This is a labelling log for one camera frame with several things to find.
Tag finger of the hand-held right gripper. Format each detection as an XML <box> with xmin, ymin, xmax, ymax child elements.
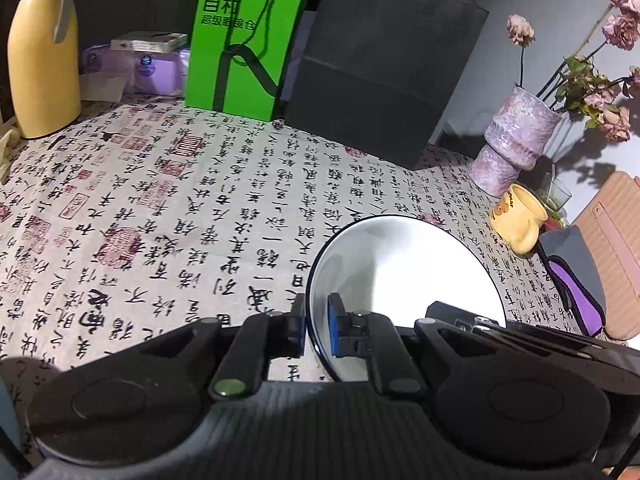
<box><xmin>429</xmin><ymin>301</ymin><xmax>597</xmax><ymax>361</ymax></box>

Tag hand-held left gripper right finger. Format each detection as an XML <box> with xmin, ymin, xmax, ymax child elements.
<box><xmin>326</xmin><ymin>292</ymin><xmax>501</xmax><ymax>401</ymax></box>

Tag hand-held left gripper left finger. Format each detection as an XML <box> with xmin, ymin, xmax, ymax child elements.
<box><xmin>135</xmin><ymin>292</ymin><xmax>307</xmax><ymax>402</ymax></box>

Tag white bowl dark rim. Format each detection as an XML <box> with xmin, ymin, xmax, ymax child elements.
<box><xmin>307</xmin><ymin>215</ymin><xmax>508</xmax><ymax>383</ymax></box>

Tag grey and purple pouch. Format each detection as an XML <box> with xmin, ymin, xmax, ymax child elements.
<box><xmin>537</xmin><ymin>225</ymin><xmax>608</xmax><ymax>338</ymax></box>

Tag yellow mug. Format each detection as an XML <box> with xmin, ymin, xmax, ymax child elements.
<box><xmin>489</xmin><ymin>183</ymin><xmax>549</xmax><ymax>255</ymax></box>

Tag pink ribbed case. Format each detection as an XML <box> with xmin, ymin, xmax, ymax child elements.
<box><xmin>570</xmin><ymin>170</ymin><xmax>640</xmax><ymax>341</ymax></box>

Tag clear drinking glass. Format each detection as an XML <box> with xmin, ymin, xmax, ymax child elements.
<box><xmin>537</xmin><ymin>172</ymin><xmax>572</xmax><ymax>211</ymax></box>

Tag purple textured vase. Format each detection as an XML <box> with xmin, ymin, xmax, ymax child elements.
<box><xmin>470</xmin><ymin>85</ymin><xmax>563</xmax><ymax>198</ymax></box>

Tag calligraphy printed tablecloth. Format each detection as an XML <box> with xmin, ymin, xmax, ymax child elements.
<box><xmin>0</xmin><ymin>94</ymin><xmax>631</xmax><ymax>471</ymax></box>

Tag black paper bag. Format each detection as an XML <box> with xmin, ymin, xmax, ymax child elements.
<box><xmin>284</xmin><ymin>0</ymin><xmax>490</xmax><ymax>171</ymax></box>

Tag green paper bag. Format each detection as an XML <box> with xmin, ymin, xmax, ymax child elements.
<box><xmin>185</xmin><ymin>0</ymin><xmax>310</xmax><ymax>122</ymax></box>

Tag white tissue sheet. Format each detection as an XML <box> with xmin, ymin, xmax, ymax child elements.
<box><xmin>80</xmin><ymin>74</ymin><xmax>127</xmax><ymax>102</ymax></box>

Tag small white flat box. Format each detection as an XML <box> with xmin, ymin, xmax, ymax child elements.
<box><xmin>110</xmin><ymin>31</ymin><xmax>189</xmax><ymax>54</ymax></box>

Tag dried pink flowers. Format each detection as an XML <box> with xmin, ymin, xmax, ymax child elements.
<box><xmin>506</xmin><ymin>0</ymin><xmax>640</xmax><ymax>143</ymax></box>

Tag white rubber glove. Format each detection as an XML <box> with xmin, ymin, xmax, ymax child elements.
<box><xmin>0</xmin><ymin>127</ymin><xmax>22</xmax><ymax>183</ymax></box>

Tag yellow thermos jug grey handle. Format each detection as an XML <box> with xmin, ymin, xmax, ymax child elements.
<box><xmin>7</xmin><ymin>0</ymin><xmax>82</xmax><ymax>140</ymax></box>

